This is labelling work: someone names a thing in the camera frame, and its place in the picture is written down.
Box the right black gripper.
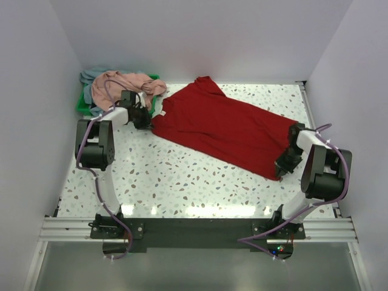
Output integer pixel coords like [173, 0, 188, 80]
[275, 144, 304, 179]

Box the red t shirt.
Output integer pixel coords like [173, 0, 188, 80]
[152, 76, 296, 181]

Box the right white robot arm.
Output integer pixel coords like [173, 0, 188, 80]
[268, 123, 352, 238]

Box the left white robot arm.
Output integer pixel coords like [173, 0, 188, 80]
[75, 90, 152, 238]

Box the pink t shirt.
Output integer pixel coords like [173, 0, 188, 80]
[91, 70, 167, 112]

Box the green plastic bin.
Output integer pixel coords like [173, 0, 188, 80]
[76, 70, 167, 116]

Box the light blue t shirt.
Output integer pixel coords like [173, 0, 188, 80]
[79, 67, 107, 116]

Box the aluminium frame rail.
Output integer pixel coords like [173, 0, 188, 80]
[22, 196, 369, 291]

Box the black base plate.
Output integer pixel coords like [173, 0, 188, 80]
[90, 217, 306, 260]

